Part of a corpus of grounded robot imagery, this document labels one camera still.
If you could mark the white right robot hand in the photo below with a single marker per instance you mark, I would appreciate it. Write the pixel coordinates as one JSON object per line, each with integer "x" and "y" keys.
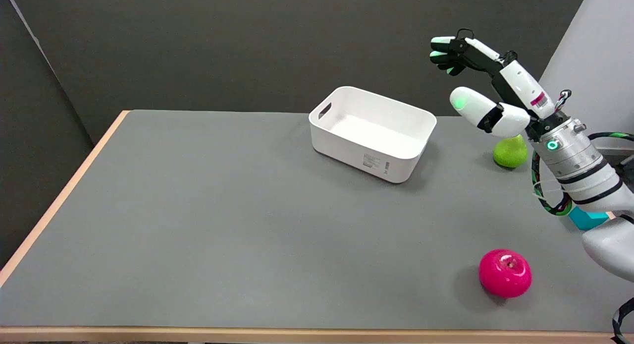
{"x": 519, "y": 86}

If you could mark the red apple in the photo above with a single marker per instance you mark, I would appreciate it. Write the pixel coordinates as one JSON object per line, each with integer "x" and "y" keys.
{"x": 504, "y": 273}

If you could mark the green pear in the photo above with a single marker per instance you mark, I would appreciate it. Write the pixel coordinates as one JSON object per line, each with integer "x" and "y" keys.
{"x": 510, "y": 152}

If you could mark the black chair base leg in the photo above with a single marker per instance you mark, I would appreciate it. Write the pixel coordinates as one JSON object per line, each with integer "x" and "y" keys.
{"x": 628, "y": 160}

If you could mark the teal cube block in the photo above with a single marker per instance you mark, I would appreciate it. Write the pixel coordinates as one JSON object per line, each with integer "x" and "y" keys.
{"x": 588, "y": 219}

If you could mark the white plastic bin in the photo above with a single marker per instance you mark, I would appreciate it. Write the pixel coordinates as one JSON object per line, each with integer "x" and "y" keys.
{"x": 372, "y": 133}

